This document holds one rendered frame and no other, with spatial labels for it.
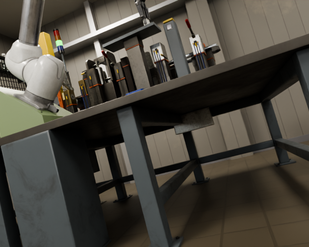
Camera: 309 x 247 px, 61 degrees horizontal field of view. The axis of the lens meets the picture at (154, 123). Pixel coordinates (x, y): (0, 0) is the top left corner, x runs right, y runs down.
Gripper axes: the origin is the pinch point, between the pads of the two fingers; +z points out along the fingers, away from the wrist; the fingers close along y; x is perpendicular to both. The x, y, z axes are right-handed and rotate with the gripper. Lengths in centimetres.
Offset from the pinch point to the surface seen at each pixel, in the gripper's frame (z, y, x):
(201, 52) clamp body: 25.7, 14.7, -24.3
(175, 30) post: 12.5, -2.6, -17.7
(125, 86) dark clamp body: 30.3, 4.6, 30.2
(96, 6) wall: -173, 200, 168
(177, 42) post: 19.8, -2.7, -16.8
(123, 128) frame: 64, -49, 3
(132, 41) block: 8.3, -6.8, 9.8
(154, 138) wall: 63, 208, 133
